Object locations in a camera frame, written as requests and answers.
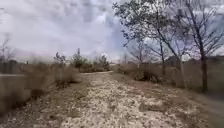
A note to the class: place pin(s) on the distant green bushes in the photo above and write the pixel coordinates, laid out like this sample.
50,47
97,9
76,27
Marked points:
102,62

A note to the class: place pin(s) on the pale gravel dirt path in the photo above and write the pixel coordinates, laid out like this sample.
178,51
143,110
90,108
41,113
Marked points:
110,103

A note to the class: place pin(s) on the thin bare tree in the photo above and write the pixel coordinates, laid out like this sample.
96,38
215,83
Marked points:
163,62

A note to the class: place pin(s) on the small sparse pine tree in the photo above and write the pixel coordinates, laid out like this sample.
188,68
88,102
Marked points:
59,59

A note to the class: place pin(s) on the tall leaning bare tree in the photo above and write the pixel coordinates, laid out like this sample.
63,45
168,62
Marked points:
166,46

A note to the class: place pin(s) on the dry brown brush verge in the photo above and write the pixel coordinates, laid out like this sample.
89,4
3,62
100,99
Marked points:
188,76

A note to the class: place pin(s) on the bare tree with dark trunk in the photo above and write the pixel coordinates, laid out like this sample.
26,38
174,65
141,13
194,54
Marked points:
204,74

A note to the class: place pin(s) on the dry brown grass verge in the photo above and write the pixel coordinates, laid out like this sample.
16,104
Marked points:
20,87

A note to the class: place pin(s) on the small bare tree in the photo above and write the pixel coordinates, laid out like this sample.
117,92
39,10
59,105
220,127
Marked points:
4,50

